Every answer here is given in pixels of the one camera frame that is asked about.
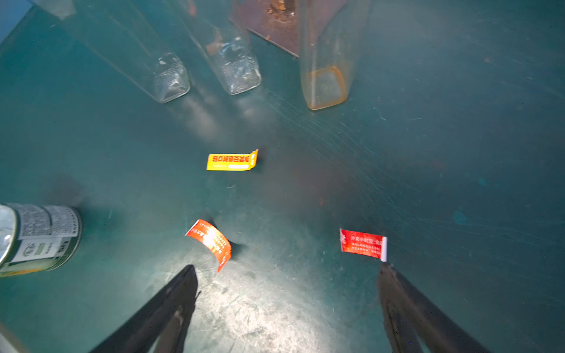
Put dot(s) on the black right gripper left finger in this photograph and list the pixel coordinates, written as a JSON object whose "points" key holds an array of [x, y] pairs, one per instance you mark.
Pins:
{"points": [[161, 325]]}

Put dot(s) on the clear square glass bottle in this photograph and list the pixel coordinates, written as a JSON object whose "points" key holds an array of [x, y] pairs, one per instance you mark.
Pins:
{"points": [[330, 39]]}

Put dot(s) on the black capped glass bottle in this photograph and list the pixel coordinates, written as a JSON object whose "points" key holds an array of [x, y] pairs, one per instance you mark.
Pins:
{"points": [[218, 30]]}

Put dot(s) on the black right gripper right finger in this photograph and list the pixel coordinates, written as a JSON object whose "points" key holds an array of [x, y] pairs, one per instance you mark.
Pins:
{"points": [[411, 319]]}

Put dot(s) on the yellow bottle label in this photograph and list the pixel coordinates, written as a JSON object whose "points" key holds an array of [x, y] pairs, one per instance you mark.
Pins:
{"points": [[232, 162]]}

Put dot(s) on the brown tree base plate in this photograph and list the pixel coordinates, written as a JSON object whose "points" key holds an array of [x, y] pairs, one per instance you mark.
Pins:
{"points": [[282, 23]]}

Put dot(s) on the cork stoppered glass bottle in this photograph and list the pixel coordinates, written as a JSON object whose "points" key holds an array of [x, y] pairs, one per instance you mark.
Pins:
{"points": [[118, 32]]}

